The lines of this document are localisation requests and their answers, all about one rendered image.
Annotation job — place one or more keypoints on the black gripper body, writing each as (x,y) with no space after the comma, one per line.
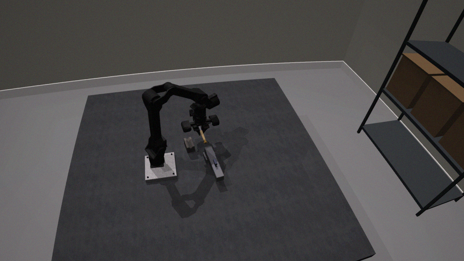
(199,120)

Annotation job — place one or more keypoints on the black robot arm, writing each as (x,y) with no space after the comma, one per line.
(153,102)

